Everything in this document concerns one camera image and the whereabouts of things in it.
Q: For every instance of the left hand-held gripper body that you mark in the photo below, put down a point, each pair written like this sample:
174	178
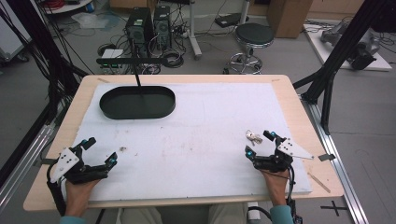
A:
74	169

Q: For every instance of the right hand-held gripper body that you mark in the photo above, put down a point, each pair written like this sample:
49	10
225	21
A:
275	161

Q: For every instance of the bunch of silver keys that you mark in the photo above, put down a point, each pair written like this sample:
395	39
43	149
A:
253	137

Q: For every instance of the black oval tray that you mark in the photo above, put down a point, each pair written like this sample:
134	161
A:
124	105

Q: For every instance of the person's right hand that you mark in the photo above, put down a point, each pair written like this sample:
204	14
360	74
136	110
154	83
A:
275	186

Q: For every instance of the person's left hand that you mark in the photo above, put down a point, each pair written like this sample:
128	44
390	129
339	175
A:
77	196

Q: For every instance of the light wooden table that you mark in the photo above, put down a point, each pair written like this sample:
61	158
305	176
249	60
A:
300	102

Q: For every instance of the thin wooden stick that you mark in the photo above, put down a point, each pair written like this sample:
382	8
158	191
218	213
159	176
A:
319	182

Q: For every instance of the black clip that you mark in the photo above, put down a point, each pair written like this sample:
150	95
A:
326	157

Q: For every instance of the white power adapter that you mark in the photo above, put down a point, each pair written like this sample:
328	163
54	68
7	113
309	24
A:
253	211

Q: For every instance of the white foam mat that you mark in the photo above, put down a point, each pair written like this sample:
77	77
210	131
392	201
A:
202	124

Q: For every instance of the person's left leg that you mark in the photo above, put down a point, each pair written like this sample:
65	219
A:
140	216

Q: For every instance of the person's leg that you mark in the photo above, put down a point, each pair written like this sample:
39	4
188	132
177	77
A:
227	214
140	216

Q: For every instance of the person's right leg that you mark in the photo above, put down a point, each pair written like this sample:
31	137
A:
227	214

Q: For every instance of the white box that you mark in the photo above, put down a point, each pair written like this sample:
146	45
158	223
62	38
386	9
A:
112	53

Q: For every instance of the white floor platform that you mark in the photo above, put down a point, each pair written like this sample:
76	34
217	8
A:
330	54

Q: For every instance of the black round stool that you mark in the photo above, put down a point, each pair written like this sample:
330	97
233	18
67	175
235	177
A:
253	33

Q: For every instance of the brown cardboard box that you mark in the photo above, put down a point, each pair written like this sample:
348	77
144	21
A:
289	17

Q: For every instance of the grey robot part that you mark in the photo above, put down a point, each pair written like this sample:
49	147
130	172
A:
333	32

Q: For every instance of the black flat device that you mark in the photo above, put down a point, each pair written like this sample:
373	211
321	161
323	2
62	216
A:
229	20

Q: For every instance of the clear plastic sheet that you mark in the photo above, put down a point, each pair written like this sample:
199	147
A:
93	20

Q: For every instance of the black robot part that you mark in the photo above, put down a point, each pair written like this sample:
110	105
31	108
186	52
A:
362	53

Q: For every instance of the black computer tower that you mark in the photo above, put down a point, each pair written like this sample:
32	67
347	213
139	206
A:
162	26
138	28

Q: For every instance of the white desk leg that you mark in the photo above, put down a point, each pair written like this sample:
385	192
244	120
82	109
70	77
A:
193	31

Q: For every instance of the white panel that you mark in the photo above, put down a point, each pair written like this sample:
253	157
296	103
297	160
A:
11	34

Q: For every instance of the white round table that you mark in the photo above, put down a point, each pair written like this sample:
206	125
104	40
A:
68	6

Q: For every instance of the aluminium rail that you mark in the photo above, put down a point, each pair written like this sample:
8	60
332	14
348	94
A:
28	158
336	161

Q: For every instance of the black camera stand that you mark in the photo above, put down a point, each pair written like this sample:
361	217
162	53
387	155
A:
130	61

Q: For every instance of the black metal frame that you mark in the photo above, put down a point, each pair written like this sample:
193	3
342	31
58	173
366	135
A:
342	46

